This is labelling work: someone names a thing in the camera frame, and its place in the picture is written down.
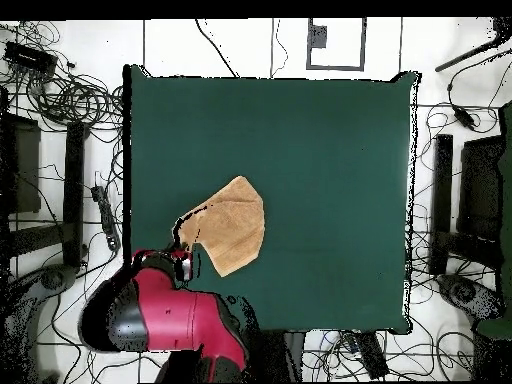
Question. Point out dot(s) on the tan terry towel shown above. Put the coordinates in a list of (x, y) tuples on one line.
[(232, 228)]

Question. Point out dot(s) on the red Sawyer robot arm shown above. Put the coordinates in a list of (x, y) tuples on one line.
[(176, 320)]

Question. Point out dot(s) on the black power strip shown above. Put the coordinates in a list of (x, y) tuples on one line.
[(106, 216), (372, 356)]

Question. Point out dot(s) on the black chair base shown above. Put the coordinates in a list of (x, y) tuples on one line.
[(52, 280), (468, 296)]

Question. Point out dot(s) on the dark green table cloth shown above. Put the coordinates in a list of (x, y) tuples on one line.
[(340, 180)]

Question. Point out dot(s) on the black box device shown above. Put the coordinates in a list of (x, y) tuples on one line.
[(30, 60)]

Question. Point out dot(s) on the black power adapter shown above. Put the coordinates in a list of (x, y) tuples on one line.
[(464, 117)]

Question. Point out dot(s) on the black rod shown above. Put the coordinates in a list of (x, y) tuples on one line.
[(468, 54)]

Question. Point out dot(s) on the black metal frame stand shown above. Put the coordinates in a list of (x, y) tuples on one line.
[(74, 192), (444, 192)]

